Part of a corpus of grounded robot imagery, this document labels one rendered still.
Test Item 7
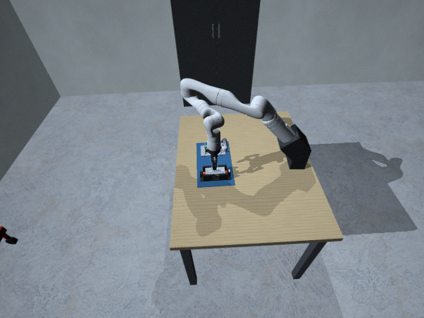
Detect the blue flat plate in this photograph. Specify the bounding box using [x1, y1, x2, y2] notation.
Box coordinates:
[197, 141, 235, 188]

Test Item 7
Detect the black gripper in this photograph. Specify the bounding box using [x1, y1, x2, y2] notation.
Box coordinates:
[208, 148, 221, 170]

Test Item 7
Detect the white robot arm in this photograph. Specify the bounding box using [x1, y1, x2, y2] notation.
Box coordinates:
[181, 79, 295, 151]

